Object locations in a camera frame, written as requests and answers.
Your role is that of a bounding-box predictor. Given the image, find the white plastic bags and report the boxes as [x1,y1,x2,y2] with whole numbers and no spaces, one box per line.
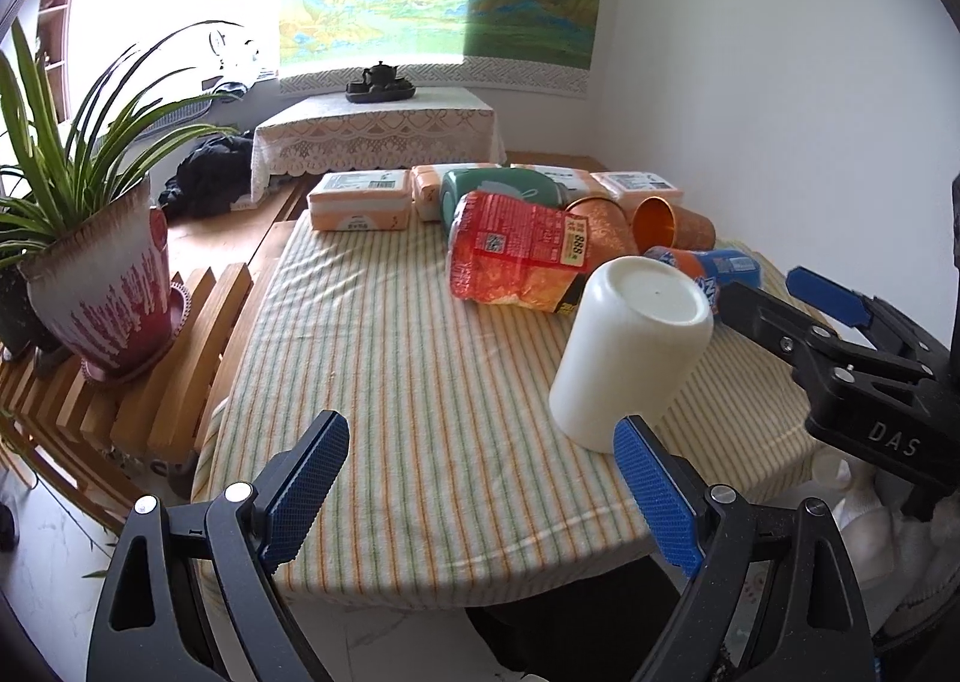
[814,445,947,630]

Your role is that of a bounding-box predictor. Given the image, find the dark clothing pile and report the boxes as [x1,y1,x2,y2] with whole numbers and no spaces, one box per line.
[157,134,256,219]

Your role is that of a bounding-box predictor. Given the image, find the dark tea tray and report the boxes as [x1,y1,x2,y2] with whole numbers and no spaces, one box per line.
[345,74,416,105]

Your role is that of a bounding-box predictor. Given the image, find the wooden slatted bench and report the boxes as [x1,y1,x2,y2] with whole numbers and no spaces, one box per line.
[0,262,256,533]

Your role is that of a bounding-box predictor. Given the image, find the copper metal cup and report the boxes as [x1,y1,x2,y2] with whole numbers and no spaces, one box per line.
[631,196,717,253]
[564,196,641,263]

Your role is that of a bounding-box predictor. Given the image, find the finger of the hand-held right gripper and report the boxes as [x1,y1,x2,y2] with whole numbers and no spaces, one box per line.
[721,280,935,390]
[786,266,960,383]

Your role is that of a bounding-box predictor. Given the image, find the red pot saucer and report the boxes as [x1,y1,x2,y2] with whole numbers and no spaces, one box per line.
[79,269,192,387]

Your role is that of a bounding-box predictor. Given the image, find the white cup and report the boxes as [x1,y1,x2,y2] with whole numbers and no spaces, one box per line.
[549,256,714,454]

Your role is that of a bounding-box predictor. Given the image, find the dark plant pot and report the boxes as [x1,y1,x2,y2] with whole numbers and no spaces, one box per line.
[0,265,61,360]

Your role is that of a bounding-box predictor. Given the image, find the potted green plant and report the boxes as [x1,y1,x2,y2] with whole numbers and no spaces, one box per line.
[0,17,248,374]

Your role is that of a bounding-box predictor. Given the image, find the green refill pouch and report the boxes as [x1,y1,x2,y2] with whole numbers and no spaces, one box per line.
[439,167,572,231]

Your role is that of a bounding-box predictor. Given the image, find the red snack bag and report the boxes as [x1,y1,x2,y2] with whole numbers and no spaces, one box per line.
[448,190,640,317]

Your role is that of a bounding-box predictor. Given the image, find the striped tablecloth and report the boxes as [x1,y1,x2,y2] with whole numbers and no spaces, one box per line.
[191,202,833,612]

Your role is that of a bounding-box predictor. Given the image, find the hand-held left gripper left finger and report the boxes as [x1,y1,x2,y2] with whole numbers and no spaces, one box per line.
[86,410,351,682]

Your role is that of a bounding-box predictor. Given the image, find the wooden bookshelf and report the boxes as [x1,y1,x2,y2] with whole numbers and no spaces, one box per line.
[34,0,83,120]

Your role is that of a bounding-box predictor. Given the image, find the blue and orange soda bottle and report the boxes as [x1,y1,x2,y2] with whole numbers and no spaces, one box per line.
[643,245,763,317]

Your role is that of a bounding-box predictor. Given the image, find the lace-covered side table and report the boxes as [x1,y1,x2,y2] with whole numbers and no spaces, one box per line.
[251,88,507,199]

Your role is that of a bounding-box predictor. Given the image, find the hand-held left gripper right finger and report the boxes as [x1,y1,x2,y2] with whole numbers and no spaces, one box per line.
[613,414,878,682]

